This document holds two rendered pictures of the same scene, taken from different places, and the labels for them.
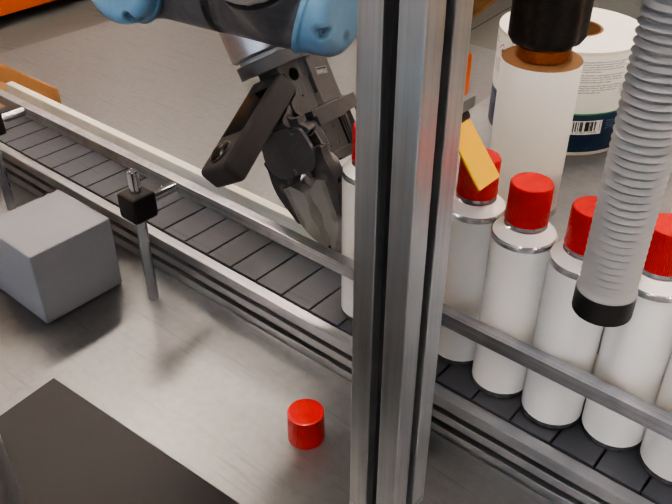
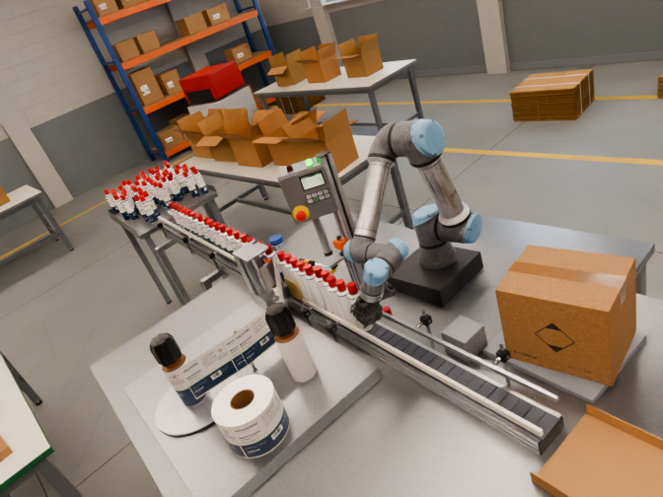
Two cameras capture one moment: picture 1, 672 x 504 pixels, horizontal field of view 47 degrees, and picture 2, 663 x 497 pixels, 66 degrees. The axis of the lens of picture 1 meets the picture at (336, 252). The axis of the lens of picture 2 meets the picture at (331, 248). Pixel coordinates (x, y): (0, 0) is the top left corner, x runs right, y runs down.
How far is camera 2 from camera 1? 2.17 m
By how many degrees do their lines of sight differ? 113
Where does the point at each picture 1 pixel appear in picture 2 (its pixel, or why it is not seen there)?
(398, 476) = not seen: hidden behind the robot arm
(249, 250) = (398, 344)
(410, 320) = not seen: hidden behind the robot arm
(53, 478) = (431, 276)
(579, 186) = (279, 385)
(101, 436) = (424, 283)
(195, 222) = (417, 354)
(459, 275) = not seen: hidden behind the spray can
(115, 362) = (439, 325)
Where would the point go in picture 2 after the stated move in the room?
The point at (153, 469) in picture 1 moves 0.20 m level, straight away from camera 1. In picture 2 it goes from (413, 280) to (429, 309)
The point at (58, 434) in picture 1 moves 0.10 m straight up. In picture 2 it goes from (433, 282) to (428, 260)
